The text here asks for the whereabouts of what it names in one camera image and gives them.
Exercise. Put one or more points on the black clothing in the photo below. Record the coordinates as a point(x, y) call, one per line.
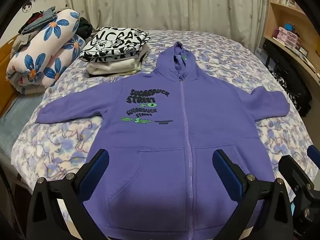
point(84, 28)

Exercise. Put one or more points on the purple floral blanket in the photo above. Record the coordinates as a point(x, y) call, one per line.
point(237, 62)

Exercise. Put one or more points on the white curtain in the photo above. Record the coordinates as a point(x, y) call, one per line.
point(162, 5)

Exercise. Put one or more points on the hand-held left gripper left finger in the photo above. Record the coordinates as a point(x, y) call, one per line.
point(94, 170)

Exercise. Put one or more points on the black and white printed garment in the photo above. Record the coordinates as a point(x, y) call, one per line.
point(112, 43)

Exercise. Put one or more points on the folded cream clothes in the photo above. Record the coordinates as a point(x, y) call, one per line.
point(112, 67)

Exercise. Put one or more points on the face wall sticker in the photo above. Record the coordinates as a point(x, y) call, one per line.
point(27, 7)

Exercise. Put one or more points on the rolled blue flower quilt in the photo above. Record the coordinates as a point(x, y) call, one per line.
point(50, 52)

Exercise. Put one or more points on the wooden headboard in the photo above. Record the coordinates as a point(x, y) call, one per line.
point(6, 67)

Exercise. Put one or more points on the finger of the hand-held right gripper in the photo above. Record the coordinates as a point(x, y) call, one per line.
point(314, 155)
point(296, 177)

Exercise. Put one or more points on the light blue bed sheet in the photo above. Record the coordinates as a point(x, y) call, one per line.
point(20, 115)

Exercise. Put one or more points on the purple zip hoodie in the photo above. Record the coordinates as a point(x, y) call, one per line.
point(162, 142)

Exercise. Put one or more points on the stack of pink boxes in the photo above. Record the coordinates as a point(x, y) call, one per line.
point(290, 36)

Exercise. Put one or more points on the black bag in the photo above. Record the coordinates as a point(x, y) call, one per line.
point(292, 80)

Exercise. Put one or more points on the pile of dark clothes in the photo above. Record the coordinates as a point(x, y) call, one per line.
point(37, 21)

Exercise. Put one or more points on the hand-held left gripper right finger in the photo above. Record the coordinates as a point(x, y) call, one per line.
point(228, 172)

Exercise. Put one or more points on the wooden shelf unit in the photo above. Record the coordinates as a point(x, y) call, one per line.
point(280, 15)

